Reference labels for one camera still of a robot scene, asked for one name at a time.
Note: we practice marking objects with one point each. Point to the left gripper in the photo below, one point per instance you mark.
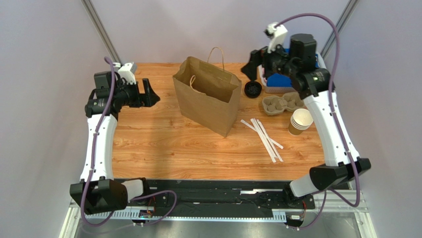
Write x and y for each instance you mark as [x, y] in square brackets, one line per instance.
[148, 99]

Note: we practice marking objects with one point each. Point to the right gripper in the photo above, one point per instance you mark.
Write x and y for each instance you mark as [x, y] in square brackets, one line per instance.
[260, 62]

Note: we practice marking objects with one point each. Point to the cardboard cup carrier tray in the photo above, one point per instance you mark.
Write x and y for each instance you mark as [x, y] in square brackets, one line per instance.
[275, 105]

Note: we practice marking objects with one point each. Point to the brown paper bag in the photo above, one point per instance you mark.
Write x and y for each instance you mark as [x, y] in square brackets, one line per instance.
[207, 94]

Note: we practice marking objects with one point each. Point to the white straw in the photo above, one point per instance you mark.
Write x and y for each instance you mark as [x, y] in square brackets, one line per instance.
[270, 139]
[275, 147]
[254, 126]

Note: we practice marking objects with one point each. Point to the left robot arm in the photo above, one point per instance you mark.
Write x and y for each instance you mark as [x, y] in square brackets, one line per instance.
[97, 191]

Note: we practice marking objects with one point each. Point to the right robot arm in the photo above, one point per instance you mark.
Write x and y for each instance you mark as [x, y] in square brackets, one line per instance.
[342, 161]

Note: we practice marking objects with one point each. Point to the stack of black lids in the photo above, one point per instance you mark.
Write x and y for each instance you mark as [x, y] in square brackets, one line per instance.
[252, 89]

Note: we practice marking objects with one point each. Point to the white plastic basket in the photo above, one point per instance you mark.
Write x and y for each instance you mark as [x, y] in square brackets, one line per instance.
[272, 89]

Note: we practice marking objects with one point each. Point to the blue folded cloth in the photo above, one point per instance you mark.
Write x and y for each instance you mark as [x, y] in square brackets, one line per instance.
[277, 80]

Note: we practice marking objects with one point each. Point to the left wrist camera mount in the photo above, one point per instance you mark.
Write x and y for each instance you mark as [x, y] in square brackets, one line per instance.
[126, 71]

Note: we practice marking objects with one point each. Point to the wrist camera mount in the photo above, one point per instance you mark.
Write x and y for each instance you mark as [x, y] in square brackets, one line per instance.
[277, 34]
[126, 71]

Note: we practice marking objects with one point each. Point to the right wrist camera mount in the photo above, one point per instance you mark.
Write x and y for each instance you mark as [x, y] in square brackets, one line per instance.
[277, 34]

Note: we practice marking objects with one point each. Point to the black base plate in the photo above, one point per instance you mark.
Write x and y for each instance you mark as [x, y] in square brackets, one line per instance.
[220, 198]

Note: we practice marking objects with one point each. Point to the aluminium frame rail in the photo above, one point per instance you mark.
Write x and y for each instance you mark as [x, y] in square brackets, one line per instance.
[331, 218]

